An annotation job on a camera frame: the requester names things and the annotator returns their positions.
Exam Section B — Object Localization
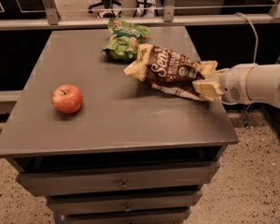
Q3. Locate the metal railing frame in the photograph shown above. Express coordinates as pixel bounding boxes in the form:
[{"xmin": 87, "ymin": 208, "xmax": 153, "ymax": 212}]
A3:
[{"xmin": 0, "ymin": 0, "xmax": 280, "ymax": 31}]

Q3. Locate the green chip bag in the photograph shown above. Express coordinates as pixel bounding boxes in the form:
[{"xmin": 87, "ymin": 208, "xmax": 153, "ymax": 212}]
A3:
[{"xmin": 103, "ymin": 18, "xmax": 150, "ymax": 62}]

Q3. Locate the brown chip bag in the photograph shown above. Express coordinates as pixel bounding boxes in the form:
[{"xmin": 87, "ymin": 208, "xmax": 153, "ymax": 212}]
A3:
[{"xmin": 124, "ymin": 44, "xmax": 206, "ymax": 101}]

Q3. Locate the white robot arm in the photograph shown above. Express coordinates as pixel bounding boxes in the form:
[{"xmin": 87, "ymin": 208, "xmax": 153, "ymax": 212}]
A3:
[{"xmin": 192, "ymin": 63, "xmax": 280, "ymax": 109}]

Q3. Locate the white cable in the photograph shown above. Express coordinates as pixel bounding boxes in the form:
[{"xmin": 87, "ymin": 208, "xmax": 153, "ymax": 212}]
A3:
[{"xmin": 220, "ymin": 12, "xmax": 259, "ymax": 106}]

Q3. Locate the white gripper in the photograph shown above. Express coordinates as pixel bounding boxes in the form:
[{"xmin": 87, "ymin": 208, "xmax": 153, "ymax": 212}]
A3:
[{"xmin": 192, "ymin": 61, "xmax": 257, "ymax": 105}]

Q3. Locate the red apple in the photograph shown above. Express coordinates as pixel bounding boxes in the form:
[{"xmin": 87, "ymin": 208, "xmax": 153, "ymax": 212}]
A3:
[{"xmin": 51, "ymin": 84, "xmax": 83, "ymax": 114}]

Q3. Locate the grey drawer cabinet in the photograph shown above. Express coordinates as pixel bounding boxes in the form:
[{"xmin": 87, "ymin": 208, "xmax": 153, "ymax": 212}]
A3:
[{"xmin": 0, "ymin": 29, "xmax": 238, "ymax": 224}]

